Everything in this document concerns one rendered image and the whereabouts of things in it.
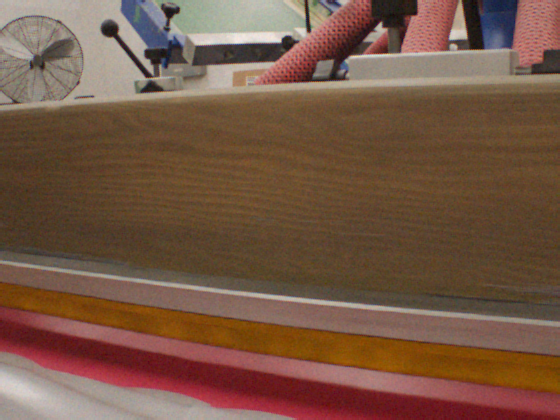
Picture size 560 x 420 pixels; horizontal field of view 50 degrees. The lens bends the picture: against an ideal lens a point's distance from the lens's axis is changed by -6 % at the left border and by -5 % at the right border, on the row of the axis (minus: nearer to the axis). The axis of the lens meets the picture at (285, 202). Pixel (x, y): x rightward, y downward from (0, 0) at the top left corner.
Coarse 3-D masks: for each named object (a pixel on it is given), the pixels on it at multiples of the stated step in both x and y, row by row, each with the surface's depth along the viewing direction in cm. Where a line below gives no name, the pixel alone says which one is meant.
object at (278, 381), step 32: (256, 384) 23; (288, 384) 22; (320, 384) 22; (352, 384) 22; (384, 384) 22; (416, 384) 22; (448, 384) 21; (480, 384) 21; (288, 416) 20; (320, 416) 20; (352, 416) 20; (384, 416) 20; (416, 416) 20; (448, 416) 19; (480, 416) 19; (512, 416) 19; (544, 416) 19
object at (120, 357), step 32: (0, 320) 30; (32, 320) 30; (64, 320) 30; (32, 352) 26; (64, 352) 26; (96, 352) 26; (128, 352) 26; (160, 352) 26; (192, 352) 26; (224, 352) 25; (128, 384) 23; (160, 384) 23; (192, 384) 23; (224, 384) 23
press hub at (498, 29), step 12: (492, 0) 92; (504, 0) 91; (516, 0) 90; (492, 12) 92; (504, 12) 90; (516, 12) 90; (492, 24) 92; (504, 24) 90; (492, 36) 91; (504, 36) 90; (468, 48) 96; (492, 48) 91; (504, 48) 90
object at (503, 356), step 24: (0, 288) 30; (24, 288) 29; (144, 312) 26; (168, 312) 25; (312, 336) 22; (336, 336) 22; (360, 336) 22; (504, 360) 19; (528, 360) 19; (552, 360) 19
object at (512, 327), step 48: (48, 288) 25; (96, 288) 23; (144, 288) 22; (192, 288) 21; (240, 288) 21; (288, 288) 21; (336, 288) 20; (384, 336) 19; (432, 336) 18; (480, 336) 17; (528, 336) 17
